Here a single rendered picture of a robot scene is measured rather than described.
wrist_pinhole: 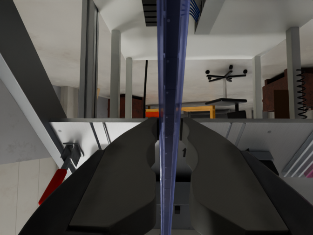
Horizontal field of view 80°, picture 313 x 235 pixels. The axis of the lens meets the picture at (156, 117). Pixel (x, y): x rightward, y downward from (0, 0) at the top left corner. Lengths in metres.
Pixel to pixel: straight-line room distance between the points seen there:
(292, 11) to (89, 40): 0.63
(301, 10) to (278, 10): 0.07
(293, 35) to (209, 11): 0.38
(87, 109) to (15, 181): 3.97
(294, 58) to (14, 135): 4.21
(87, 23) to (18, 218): 4.35
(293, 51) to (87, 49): 0.70
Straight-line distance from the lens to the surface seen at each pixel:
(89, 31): 0.64
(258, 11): 0.75
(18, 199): 4.62
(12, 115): 4.33
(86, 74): 0.61
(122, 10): 0.68
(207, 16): 0.63
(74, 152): 0.36
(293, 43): 0.87
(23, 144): 4.44
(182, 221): 0.47
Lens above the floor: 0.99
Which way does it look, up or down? 4 degrees down
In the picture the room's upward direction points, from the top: 180 degrees counter-clockwise
